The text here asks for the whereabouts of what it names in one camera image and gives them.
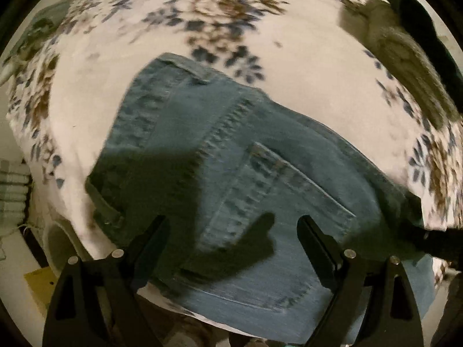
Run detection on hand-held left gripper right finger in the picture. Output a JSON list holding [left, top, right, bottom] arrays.
[[297, 215, 425, 347]]

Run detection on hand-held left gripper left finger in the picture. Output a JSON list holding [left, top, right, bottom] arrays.
[[43, 215, 170, 347]]

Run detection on olive folded garment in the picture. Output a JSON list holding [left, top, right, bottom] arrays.
[[338, 0, 463, 131]]

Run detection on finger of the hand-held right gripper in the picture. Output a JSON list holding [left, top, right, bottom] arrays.
[[409, 192, 463, 261]]

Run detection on dark green blanket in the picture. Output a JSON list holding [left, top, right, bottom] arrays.
[[378, 0, 463, 76]]

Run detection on yellow cardboard piece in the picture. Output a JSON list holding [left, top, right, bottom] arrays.
[[23, 267, 58, 314]]

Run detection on floral printed bed sheet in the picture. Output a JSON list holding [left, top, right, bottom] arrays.
[[0, 0, 463, 333]]

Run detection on blue denim pants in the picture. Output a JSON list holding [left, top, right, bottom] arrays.
[[85, 52, 438, 346]]

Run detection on striped grey cloth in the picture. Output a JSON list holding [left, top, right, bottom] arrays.
[[0, 158, 32, 225]]

